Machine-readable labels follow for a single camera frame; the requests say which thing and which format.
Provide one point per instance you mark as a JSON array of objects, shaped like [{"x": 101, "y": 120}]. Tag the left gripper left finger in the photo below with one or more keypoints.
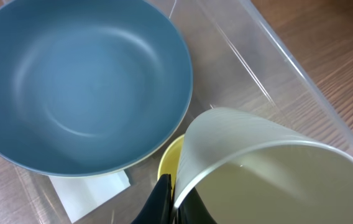
[{"x": 157, "y": 208}]

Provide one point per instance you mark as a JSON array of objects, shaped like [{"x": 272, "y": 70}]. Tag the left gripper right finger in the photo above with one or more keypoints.
[{"x": 193, "y": 211}]

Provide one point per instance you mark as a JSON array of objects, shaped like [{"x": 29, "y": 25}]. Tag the yellow cup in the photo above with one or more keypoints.
[{"x": 170, "y": 161}]

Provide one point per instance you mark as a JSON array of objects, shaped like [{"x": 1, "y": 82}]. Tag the pale green cup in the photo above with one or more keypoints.
[{"x": 247, "y": 169}]

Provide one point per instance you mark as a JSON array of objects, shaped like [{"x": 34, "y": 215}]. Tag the dark blue plate front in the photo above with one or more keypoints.
[{"x": 89, "y": 87}]

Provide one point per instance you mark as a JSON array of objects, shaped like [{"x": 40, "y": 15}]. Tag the cream plate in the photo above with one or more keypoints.
[{"x": 164, "y": 144}]

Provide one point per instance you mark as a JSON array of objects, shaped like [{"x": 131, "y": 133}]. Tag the white label in container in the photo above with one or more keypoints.
[{"x": 80, "y": 196}]

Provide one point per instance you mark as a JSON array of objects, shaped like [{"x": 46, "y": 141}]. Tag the clear plastic storage container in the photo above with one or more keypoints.
[{"x": 239, "y": 62}]

